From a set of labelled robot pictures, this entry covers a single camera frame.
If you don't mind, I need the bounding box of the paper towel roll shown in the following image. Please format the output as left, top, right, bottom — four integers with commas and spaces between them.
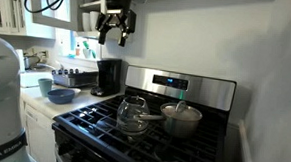
14, 48, 28, 74

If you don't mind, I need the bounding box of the white sink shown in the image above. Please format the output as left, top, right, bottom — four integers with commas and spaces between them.
18, 68, 54, 90

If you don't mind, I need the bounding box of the white glazed corner cabinet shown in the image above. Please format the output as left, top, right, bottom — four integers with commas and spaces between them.
0, 0, 58, 40

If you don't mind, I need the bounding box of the orange soap bottle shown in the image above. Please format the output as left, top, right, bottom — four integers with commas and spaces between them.
75, 41, 82, 58

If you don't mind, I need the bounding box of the black coffee maker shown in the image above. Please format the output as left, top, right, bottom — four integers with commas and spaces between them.
90, 57, 124, 99

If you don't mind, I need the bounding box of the glass cabinet door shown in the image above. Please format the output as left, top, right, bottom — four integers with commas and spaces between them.
27, 0, 82, 32

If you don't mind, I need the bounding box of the steel stock pot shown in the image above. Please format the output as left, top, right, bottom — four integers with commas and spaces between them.
22, 53, 42, 70

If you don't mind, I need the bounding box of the clear glass kettle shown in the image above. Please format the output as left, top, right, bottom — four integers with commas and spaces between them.
115, 94, 152, 136

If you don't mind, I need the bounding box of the white open wall cabinet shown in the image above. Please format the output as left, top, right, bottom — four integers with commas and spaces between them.
27, 0, 108, 41

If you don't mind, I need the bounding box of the white framed window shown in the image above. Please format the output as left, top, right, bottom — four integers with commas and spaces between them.
53, 27, 103, 64

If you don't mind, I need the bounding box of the white canister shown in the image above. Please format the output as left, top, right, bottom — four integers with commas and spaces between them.
80, 12, 92, 32

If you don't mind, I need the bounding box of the black gas stove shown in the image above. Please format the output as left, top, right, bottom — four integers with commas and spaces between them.
49, 61, 238, 162

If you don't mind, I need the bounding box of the blue bowl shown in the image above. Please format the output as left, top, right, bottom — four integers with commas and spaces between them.
46, 87, 76, 106

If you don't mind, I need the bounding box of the white bowl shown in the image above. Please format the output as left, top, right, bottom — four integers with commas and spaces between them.
64, 86, 83, 98

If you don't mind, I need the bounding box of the teal cup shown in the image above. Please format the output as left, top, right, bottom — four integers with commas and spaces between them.
37, 77, 54, 98

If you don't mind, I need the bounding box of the potted plant in white pot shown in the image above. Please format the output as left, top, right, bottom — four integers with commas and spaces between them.
81, 40, 98, 60

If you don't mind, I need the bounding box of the steel dish rack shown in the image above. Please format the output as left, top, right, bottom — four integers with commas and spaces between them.
50, 66, 99, 90

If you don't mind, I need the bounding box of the steel saucepan with lid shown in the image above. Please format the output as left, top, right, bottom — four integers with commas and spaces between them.
132, 97, 204, 140

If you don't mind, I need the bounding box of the white base cabinet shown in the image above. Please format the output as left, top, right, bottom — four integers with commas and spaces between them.
16, 97, 60, 162

